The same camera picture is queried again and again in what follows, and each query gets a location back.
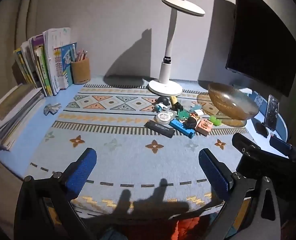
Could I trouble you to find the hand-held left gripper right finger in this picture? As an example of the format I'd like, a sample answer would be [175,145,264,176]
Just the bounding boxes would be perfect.
[198,148,281,240]

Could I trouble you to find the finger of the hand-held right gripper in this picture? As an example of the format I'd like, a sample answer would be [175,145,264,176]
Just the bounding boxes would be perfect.
[232,133,262,157]
[269,135,292,157]

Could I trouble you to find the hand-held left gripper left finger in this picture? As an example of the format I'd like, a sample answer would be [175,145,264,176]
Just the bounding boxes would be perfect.
[14,147,98,240]

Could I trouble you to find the bright green translucent toy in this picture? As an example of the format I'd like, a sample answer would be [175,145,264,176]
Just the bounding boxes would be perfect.
[209,115,223,127]

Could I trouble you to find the pink printed small box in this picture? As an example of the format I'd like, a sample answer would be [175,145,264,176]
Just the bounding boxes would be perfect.
[195,118,213,137]

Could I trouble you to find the amber ribbed glass bowl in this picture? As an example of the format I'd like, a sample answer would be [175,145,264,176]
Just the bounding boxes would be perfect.
[207,82,260,121]

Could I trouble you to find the black and orange toy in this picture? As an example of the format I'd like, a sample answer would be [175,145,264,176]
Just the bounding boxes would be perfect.
[183,114,198,130]

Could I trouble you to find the blue rectangular block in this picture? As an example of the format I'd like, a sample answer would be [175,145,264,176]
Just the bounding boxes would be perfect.
[169,119,195,138]

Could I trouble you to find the green leafy plant toy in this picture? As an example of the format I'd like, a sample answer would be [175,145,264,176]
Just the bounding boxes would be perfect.
[177,109,190,120]

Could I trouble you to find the black rectangular box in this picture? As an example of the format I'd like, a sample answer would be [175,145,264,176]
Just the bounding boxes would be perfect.
[144,120,175,138]

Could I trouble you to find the clear tape roll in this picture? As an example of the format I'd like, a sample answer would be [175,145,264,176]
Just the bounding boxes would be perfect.
[156,110,176,125]

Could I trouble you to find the yellow rectangular block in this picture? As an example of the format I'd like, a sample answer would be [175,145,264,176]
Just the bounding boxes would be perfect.
[170,95,180,110]

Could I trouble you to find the black and blue toy figure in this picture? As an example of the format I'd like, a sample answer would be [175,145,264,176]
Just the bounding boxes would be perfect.
[155,96,170,113]

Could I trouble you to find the black stand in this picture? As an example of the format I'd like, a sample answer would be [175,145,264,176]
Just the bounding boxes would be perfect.
[254,121,270,138]

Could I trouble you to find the phone on stand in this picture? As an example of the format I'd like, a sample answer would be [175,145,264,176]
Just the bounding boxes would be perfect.
[263,94,281,132]

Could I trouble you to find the patterned blue table mat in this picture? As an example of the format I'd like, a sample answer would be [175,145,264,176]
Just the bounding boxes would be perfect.
[25,84,249,218]

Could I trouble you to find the patterned card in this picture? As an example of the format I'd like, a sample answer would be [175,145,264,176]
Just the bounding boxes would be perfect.
[253,94,264,108]

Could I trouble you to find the white box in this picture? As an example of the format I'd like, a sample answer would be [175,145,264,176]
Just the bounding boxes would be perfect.
[234,87,254,97]

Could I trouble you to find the orange cushion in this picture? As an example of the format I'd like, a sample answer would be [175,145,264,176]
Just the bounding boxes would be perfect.
[177,215,211,240]

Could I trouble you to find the stack of flat books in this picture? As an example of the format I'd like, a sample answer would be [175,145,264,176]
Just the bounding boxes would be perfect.
[0,84,46,153]

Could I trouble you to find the brown pen holder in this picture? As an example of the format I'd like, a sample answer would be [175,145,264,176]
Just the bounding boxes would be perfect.
[71,57,91,85]

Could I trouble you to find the black monitor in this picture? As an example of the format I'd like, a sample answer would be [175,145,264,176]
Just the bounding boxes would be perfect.
[225,0,296,97]

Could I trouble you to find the white desk lamp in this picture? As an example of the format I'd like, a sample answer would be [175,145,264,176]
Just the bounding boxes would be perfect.
[148,0,206,97]

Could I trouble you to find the row of upright books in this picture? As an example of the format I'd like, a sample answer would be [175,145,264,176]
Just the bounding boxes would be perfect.
[13,27,78,97]

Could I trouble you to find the bunch of coloured pencils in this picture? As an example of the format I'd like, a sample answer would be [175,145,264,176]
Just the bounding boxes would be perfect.
[73,47,89,62]

